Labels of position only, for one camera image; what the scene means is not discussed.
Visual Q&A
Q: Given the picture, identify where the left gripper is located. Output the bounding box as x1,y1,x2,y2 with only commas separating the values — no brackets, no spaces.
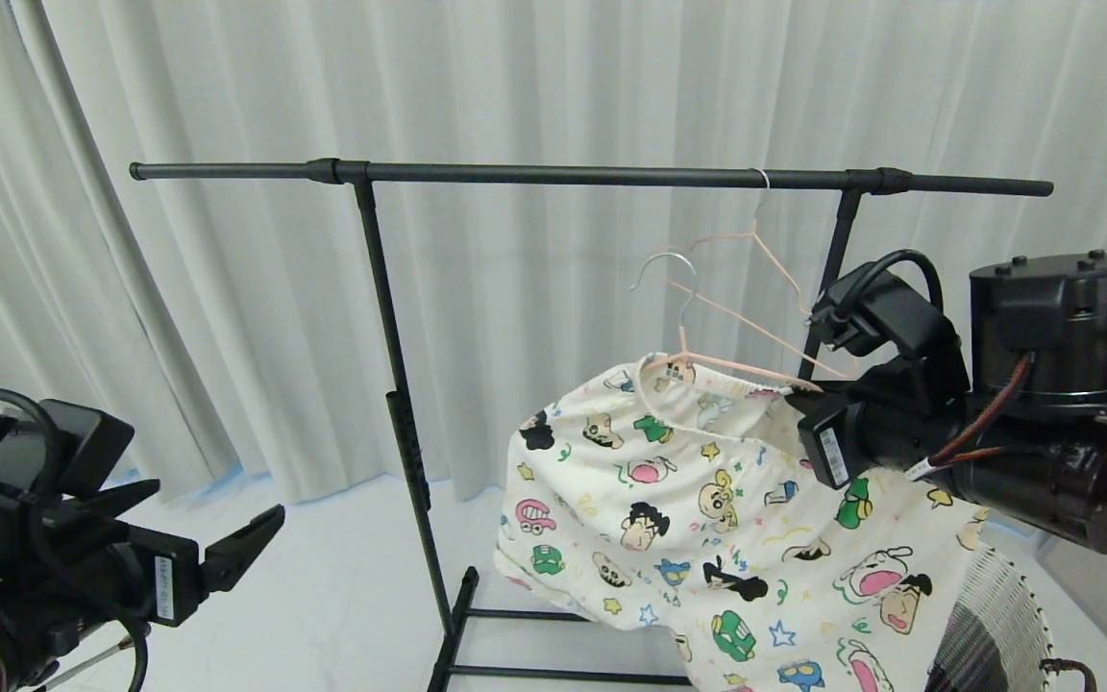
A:
73,479,285,628

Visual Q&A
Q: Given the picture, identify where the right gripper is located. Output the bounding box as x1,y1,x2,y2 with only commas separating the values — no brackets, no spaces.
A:
797,389,958,491

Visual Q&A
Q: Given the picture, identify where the cream printed garment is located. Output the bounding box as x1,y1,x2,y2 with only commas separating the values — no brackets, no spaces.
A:
494,354,992,692

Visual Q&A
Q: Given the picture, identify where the pink clothes hanger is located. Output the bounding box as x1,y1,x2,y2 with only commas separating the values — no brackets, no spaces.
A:
664,169,854,382
628,252,825,393

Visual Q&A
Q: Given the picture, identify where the white laundry basket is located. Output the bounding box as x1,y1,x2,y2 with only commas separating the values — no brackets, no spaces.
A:
926,543,1100,692

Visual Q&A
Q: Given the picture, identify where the black clothes rack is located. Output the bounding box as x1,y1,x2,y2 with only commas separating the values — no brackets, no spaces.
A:
129,159,1054,692

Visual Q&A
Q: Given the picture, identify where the white curtain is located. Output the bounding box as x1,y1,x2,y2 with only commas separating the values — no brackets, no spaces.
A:
0,0,1107,539

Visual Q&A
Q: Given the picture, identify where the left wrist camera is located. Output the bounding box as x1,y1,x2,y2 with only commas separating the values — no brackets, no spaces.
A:
0,397,162,578

